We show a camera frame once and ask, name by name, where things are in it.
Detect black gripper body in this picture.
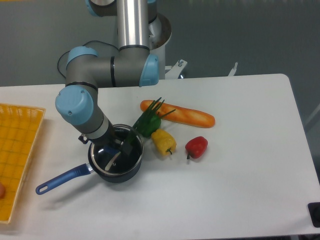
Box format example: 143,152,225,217
88,123,123,153

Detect glass pot lid blue knob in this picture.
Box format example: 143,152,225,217
88,124,144,179

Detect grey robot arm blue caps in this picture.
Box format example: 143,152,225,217
55,0,159,153

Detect green bell pepper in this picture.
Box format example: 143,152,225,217
135,112,161,138

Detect yellow bell pepper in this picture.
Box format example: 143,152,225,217
151,129,177,156

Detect green spring onion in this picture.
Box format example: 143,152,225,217
124,98,176,147

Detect yellow woven basket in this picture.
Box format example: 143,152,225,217
0,103,46,224

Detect orange baguette bread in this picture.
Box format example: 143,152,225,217
140,100,216,128

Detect red bell pepper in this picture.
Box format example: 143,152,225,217
185,136,208,160

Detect black device table corner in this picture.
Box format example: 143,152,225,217
307,202,320,228

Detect dark saucepan blue handle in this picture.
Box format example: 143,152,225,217
35,124,144,195

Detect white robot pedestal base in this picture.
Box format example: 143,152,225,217
148,13,188,80

